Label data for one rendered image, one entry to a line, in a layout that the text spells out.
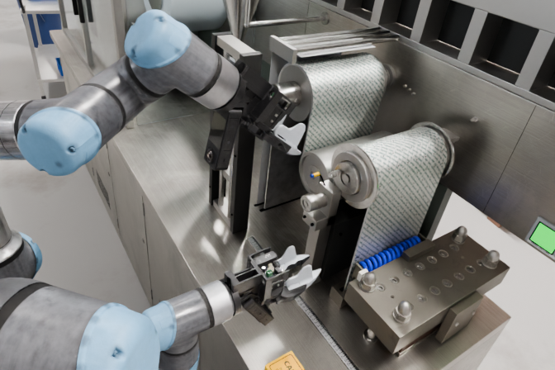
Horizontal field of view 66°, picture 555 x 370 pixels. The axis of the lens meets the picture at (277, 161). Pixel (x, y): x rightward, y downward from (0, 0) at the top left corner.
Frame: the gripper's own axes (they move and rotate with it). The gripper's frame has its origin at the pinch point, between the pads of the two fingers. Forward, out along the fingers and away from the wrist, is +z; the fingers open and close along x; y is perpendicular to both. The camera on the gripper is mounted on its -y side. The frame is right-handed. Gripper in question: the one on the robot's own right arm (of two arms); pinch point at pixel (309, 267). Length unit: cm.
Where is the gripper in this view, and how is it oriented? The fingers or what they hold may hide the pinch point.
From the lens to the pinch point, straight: 94.4
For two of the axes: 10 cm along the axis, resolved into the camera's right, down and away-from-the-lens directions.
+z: 8.3, -2.3, 5.0
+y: 1.0, -8.2, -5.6
